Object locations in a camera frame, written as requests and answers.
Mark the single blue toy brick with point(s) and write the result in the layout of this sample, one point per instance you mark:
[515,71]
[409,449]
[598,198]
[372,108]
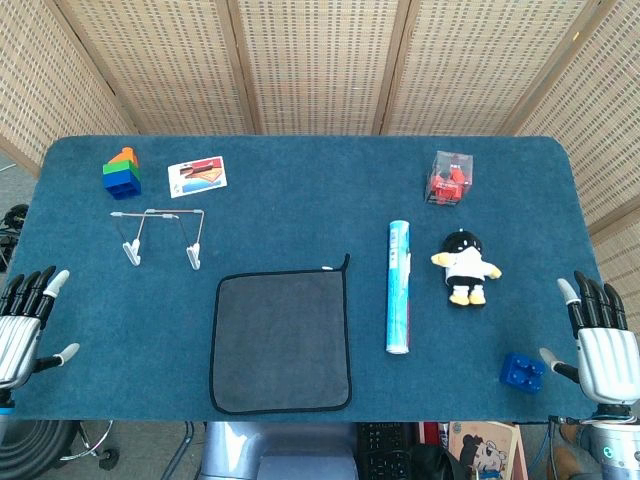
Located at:
[520,375]

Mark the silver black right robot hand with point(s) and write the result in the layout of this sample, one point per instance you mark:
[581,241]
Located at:
[607,360]

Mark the black bag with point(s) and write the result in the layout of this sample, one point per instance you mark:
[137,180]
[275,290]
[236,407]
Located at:
[435,465]

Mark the clear box of red parts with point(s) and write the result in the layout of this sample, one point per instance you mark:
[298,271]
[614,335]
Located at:
[447,182]

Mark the grey robot torso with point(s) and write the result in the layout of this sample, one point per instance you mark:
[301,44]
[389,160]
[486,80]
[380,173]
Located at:
[280,450]

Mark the cartoon printed box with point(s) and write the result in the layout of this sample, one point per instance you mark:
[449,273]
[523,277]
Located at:
[485,450]

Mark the bamboo folding screen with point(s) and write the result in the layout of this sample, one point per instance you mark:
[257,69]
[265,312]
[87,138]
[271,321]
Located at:
[320,65]

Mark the red white box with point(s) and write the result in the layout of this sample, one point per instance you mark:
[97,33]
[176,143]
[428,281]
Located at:
[432,432]

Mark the black equipment beside table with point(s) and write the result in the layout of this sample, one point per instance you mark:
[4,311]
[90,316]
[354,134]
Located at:
[12,220]

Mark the green brick in stack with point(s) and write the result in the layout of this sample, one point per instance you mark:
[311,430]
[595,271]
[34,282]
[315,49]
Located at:
[117,168]

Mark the grey blue microfibre cloth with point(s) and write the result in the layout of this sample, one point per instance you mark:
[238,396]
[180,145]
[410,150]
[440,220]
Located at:
[280,340]

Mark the printed picture card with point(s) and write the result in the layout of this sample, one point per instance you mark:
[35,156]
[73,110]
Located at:
[197,177]

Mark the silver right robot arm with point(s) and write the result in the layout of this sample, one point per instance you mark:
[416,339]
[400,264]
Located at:
[617,450]

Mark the black keyboard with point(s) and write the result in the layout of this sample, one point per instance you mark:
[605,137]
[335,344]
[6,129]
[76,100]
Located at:
[382,447]

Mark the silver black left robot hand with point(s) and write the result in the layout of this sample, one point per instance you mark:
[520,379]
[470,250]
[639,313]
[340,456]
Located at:
[17,345]

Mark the black white penguin plush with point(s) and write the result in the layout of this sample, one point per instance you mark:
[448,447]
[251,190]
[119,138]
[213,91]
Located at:
[465,267]

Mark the chrome stool base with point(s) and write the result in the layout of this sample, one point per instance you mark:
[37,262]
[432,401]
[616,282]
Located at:
[107,457]

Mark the brown shoe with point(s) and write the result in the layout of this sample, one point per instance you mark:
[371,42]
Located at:
[560,465]
[570,434]

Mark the orange brick in stack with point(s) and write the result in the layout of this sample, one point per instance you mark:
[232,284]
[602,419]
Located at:
[125,156]

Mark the light blue paper roll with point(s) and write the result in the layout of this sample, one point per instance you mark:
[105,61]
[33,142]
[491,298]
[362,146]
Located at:
[398,290]

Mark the blue brick in stack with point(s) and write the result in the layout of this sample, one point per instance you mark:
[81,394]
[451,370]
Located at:
[122,187]

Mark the blue table carpet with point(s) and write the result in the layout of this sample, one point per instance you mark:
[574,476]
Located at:
[300,210]

